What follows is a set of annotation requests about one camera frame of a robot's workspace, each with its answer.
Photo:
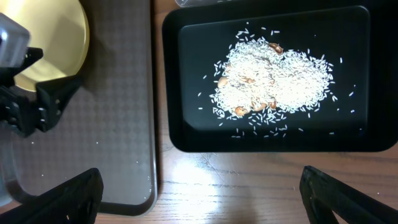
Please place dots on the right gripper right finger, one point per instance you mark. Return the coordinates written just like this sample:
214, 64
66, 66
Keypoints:
325, 197

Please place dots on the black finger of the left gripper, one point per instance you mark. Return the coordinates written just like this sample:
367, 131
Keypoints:
53, 97

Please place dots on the dark brown serving tray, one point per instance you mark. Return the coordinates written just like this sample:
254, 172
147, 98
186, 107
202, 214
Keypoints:
108, 124

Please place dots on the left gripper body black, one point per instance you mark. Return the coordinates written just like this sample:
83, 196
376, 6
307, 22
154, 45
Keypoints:
17, 111

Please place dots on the black rectangular tray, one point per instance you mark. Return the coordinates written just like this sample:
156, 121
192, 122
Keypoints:
358, 37

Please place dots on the yellow round plate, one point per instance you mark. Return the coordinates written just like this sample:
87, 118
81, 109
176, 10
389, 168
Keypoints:
60, 28

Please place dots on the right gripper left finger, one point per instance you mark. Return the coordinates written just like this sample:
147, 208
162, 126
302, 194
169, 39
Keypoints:
75, 201

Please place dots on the pile of rice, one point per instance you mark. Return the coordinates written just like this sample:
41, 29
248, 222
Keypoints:
261, 82

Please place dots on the clear plastic waste bin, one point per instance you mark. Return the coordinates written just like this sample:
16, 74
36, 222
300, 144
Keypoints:
198, 3

